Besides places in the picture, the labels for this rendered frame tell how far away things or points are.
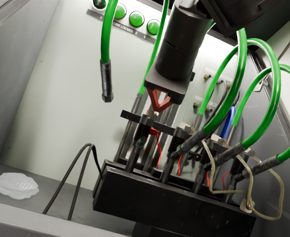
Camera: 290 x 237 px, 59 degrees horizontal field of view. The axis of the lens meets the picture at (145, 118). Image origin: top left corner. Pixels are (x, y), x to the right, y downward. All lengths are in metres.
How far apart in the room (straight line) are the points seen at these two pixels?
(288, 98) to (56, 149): 0.67
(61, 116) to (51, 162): 0.14
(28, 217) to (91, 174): 0.53
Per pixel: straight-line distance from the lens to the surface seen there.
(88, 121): 0.81
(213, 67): 0.90
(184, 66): 0.39
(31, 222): 0.31
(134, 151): 0.53
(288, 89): 0.79
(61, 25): 0.84
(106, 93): 0.47
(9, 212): 0.32
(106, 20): 0.39
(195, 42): 0.37
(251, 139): 0.48
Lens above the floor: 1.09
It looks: 1 degrees up
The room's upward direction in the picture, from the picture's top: 20 degrees clockwise
